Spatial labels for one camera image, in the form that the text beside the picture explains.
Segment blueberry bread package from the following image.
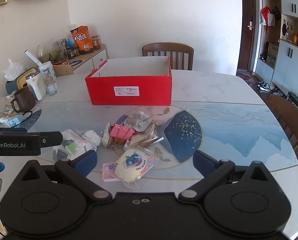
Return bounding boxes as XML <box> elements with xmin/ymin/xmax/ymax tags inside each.
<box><xmin>113</xmin><ymin>149</ymin><xmax>158</xmax><ymax>190</ymax></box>

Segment red cardboard box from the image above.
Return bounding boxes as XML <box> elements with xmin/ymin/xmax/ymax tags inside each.
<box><xmin>85</xmin><ymin>56</ymin><xmax>172</xmax><ymax>106</ymax></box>

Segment yellow tissue box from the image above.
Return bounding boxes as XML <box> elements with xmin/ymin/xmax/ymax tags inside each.
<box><xmin>5</xmin><ymin>67</ymin><xmax>37</xmax><ymax>94</ymax></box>

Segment white blue wall cabinet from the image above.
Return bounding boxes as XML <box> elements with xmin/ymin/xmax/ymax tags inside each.
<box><xmin>255</xmin><ymin>0</ymin><xmax>298</xmax><ymax>96</ymax></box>

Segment white printed sachet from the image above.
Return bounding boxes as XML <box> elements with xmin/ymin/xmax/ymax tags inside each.
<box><xmin>122</xmin><ymin>111</ymin><xmax>152</xmax><ymax>132</ymax></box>

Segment silver foil snack bag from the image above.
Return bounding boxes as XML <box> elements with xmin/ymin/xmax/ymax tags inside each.
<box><xmin>123</xmin><ymin>124</ymin><xmax>164</xmax><ymax>151</ymax></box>

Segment brown wooden chair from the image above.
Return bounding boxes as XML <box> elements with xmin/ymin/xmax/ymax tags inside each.
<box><xmin>142</xmin><ymin>42</ymin><xmax>194</xmax><ymax>70</ymax></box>
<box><xmin>267</xmin><ymin>95</ymin><xmax>298</xmax><ymax>160</ymax></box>

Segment brown wooden chair right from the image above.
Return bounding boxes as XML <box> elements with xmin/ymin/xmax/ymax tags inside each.
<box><xmin>267</xmin><ymin>95</ymin><xmax>298</xmax><ymax>160</ymax></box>

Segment white side cabinet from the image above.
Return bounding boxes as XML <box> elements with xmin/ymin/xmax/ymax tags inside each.
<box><xmin>53</xmin><ymin>44</ymin><xmax>108</xmax><ymax>77</ymax></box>

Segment white tissue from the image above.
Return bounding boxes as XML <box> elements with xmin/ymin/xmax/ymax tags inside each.
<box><xmin>82</xmin><ymin>130</ymin><xmax>102</xmax><ymax>146</ymax></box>

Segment cartoon printed cup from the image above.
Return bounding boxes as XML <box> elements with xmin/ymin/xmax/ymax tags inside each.
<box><xmin>38</xmin><ymin>61</ymin><xmax>57</xmax><ymax>81</ymax></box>

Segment clear glass bottle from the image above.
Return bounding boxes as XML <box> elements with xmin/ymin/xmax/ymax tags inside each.
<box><xmin>45</xmin><ymin>75</ymin><xmax>57</xmax><ymax>96</ymax></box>

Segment sneakers on floor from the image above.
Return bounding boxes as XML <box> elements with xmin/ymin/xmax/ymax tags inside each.
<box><xmin>257</xmin><ymin>81</ymin><xmax>271</xmax><ymax>92</ymax></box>

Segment white thermos cup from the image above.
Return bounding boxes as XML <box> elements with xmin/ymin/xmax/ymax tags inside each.
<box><xmin>26</xmin><ymin>70</ymin><xmax>47</xmax><ymax>101</ymax></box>

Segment brown mug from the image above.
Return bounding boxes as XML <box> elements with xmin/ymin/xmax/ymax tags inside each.
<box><xmin>10</xmin><ymin>86</ymin><xmax>35</xmax><ymax>113</ymax></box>

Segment orange snack bag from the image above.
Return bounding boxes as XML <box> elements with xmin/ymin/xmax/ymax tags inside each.
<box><xmin>70</xmin><ymin>25</ymin><xmax>93</xmax><ymax>55</ymax></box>

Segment brown wooden chair far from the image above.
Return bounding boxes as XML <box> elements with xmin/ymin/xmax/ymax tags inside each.
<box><xmin>142</xmin><ymin>42</ymin><xmax>194</xmax><ymax>70</ymax></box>

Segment red lid jar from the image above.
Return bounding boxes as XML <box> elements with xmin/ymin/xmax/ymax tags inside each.
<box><xmin>91</xmin><ymin>35</ymin><xmax>101</xmax><ymax>50</ymax></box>

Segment glass terrarium bowl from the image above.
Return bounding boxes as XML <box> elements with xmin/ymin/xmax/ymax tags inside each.
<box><xmin>36</xmin><ymin>39</ymin><xmax>66</xmax><ymax>65</ymax></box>

